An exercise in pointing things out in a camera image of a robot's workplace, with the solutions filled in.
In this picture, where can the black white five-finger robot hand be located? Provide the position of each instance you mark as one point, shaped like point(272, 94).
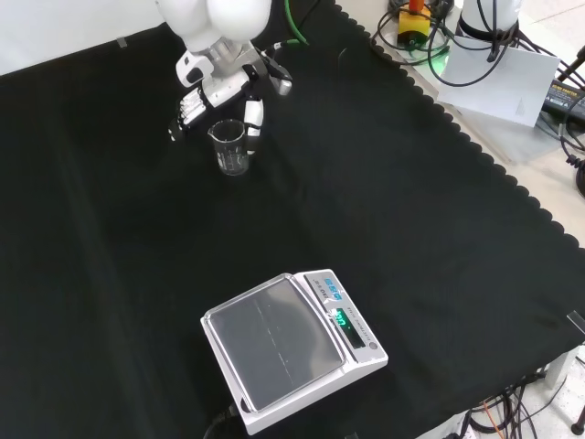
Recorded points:
point(221, 89)

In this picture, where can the clear glass beaker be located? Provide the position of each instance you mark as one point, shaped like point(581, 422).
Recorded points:
point(230, 151)

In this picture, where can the clear cloth clip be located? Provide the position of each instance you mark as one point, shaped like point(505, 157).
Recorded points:
point(122, 42)
point(577, 321)

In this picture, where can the black bench cloth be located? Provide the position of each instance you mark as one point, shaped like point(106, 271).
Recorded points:
point(137, 256)

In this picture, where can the yellow stop button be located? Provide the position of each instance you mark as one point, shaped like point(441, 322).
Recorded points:
point(413, 25)

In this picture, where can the white electronic balance steel pan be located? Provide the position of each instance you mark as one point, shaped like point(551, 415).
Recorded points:
point(279, 347)

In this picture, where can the pale board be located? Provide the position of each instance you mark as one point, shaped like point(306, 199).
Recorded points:
point(503, 82)

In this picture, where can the black power adapter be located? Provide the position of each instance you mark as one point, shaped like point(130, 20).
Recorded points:
point(564, 98)

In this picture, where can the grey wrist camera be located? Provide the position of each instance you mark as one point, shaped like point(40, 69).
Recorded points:
point(282, 82)

